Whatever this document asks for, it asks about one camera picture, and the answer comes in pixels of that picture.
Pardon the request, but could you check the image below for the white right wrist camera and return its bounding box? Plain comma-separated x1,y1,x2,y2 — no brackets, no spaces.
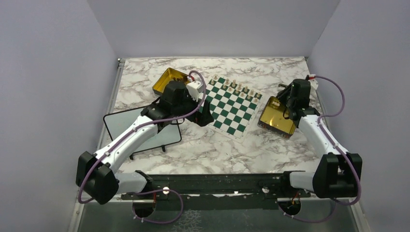
306,76,319,91

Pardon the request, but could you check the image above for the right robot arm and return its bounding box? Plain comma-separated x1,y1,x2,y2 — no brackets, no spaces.
277,76,363,203

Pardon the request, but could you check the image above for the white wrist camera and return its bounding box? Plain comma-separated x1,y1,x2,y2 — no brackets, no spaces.
306,76,319,91
186,81,203,102

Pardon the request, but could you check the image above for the small whiteboard with stand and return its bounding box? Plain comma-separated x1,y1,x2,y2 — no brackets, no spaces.
103,105,183,160

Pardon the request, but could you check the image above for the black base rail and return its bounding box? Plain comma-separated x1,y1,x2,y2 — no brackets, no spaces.
117,173,311,211

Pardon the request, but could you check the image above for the gold tin with dark pieces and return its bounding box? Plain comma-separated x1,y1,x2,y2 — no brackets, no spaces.
152,68,193,96

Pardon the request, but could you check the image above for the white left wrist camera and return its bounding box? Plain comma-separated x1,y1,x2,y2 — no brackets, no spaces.
186,81,203,102

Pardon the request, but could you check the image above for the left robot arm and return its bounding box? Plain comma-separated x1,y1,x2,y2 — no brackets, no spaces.
75,81,214,204

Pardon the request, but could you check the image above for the green white chess board mat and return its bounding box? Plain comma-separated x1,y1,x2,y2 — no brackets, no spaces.
206,75,263,143

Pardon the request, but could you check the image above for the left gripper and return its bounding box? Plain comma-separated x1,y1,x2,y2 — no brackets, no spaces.
172,89,214,127

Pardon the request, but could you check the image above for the gold tin with light pieces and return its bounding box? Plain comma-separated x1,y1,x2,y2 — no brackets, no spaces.
257,96,296,139

